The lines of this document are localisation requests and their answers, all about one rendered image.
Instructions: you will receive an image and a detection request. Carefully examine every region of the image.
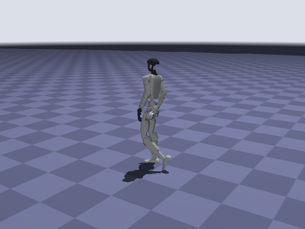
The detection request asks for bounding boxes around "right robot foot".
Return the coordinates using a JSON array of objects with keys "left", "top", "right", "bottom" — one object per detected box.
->
[{"left": 145, "top": 158, "right": 160, "bottom": 163}]

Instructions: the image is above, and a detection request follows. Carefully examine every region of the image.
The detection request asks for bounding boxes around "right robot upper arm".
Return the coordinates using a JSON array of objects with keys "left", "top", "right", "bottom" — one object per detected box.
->
[{"left": 160, "top": 76, "right": 166, "bottom": 96}]

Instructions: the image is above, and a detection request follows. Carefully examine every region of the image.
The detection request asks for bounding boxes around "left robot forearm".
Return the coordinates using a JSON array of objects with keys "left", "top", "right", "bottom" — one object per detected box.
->
[{"left": 138, "top": 92, "right": 148, "bottom": 111}]

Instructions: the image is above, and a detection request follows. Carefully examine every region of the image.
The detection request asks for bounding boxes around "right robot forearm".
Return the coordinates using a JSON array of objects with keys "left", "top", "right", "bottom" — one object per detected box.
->
[{"left": 157, "top": 95, "right": 166, "bottom": 108}]

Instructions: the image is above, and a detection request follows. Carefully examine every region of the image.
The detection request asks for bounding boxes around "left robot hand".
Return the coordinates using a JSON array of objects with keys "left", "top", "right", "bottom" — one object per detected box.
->
[{"left": 137, "top": 108, "right": 142, "bottom": 122}]

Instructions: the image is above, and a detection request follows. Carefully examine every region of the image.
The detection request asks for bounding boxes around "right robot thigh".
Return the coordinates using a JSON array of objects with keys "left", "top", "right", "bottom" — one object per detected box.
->
[{"left": 148, "top": 111, "right": 159, "bottom": 141}]

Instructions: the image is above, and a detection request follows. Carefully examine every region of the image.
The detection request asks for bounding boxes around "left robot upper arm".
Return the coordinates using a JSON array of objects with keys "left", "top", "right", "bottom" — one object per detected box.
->
[{"left": 142, "top": 75, "right": 151, "bottom": 98}]

